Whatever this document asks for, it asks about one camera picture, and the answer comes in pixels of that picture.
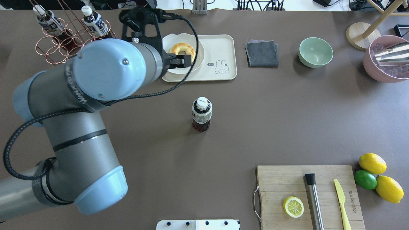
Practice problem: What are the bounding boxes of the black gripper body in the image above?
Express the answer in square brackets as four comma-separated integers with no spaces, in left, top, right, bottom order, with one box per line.
[119,7,169,54]

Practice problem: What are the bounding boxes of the tea bottle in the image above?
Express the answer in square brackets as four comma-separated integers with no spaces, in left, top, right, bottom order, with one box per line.
[33,4,65,36]
[192,96,213,132]
[81,5,111,38]

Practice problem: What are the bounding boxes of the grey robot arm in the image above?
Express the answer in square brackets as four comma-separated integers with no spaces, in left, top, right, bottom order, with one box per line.
[1,6,198,223]

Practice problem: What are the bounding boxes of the tea bottle in rack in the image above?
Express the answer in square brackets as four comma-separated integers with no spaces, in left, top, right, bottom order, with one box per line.
[81,5,111,38]
[33,4,65,36]

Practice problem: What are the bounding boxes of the cream tray with bunny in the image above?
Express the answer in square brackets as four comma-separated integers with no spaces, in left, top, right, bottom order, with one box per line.
[162,34,237,82]

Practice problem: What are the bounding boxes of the glazed donut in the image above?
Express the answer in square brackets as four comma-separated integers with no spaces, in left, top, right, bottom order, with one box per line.
[170,42,196,62]

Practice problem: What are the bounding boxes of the white plate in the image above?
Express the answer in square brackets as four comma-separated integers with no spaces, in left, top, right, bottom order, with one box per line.
[162,33,204,74]

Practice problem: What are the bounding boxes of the grey folded cloth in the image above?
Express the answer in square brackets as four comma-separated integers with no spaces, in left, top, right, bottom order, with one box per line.
[245,39,279,67]

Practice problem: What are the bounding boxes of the green bowl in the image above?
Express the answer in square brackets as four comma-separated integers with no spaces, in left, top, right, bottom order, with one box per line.
[298,37,334,68]

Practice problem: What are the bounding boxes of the wooden cutting board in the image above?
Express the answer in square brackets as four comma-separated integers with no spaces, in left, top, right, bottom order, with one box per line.
[257,165,365,230]

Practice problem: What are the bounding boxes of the lemon half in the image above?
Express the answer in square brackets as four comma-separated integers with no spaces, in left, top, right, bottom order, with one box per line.
[283,196,304,218]

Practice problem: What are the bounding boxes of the wooden stand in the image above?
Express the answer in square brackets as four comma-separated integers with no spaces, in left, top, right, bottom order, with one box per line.
[346,0,408,51]

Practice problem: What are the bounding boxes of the steel muddler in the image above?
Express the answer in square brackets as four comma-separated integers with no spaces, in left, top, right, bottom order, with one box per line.
[305,173,325,230]

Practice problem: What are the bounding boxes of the pink bowl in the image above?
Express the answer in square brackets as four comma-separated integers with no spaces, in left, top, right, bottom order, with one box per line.
[363,35,408,83]

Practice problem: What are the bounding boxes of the green lime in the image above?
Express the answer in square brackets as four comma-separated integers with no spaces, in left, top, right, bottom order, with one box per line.
[354,170,377,190]

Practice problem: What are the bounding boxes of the whole lemon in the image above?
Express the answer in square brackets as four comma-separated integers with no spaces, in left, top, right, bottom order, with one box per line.
[375,176,404,203]
[359,153,387,174]

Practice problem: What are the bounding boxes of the steel ice scoop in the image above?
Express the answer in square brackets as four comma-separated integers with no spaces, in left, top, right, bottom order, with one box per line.
[374,42,409,66]

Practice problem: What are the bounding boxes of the yellow plastic knife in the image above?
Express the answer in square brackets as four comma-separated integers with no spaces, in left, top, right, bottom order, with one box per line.
[334,179,352,230]

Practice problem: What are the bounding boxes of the black braided cable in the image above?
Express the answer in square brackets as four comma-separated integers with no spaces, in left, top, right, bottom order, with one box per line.
[3,13,200,180]

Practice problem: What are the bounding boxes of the copper wire bottle rack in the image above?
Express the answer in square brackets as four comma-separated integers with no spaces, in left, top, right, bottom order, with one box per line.
[30,0,116,66]

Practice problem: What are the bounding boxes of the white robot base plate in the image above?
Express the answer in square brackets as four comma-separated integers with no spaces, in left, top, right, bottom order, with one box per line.
[156,219,241,230]

